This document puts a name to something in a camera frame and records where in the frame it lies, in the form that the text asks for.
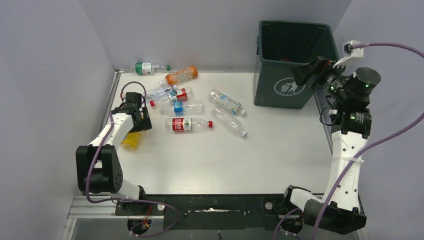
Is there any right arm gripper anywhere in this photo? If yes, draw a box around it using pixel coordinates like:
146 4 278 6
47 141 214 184
288 56 350 103

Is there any yellow juice bottle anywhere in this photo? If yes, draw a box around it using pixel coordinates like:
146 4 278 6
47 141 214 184
120 131 145 152

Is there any clear bottle red label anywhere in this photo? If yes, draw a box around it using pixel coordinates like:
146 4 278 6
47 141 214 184
165 117 214 134

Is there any clear bottle blue white label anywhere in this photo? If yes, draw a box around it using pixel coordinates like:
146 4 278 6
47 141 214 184
159 100 204 117

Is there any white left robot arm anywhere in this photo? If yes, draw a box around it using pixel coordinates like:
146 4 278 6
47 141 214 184
75 92 152 203

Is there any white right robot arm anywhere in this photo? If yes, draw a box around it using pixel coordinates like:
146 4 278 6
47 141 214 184
281 56 381 235

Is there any dark green trash bin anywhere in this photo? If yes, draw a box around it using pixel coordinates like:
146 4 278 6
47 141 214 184
253 20 339 109

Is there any clear bottle blue cap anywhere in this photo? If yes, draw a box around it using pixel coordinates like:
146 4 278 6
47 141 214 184
145 85 177 102

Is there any clear bottle green cap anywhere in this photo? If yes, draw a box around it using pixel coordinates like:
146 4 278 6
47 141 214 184
129 62 171 75

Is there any bottle red blue label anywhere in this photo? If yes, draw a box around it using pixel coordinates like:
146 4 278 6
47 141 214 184
149 87 194 108

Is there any orange drink bottle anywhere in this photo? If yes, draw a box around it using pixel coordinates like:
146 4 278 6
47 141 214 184
159 65 198 87

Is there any clear bottle blue stripe label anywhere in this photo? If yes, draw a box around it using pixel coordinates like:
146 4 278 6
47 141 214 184
208 88 246 116

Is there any crushed clear unlabelled bottle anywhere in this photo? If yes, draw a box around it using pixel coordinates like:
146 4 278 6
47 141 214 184
211 106 248 138

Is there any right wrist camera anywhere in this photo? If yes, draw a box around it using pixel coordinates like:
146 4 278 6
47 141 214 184
332 40 364 69

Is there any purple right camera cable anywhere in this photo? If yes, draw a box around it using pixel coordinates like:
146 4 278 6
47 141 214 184
272 42 424 240

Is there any aluminium table frame rail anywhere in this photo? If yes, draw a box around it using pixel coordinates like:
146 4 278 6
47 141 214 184
61 193 370 240

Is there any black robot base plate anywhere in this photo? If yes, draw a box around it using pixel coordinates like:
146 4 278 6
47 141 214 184
115 194 293 231

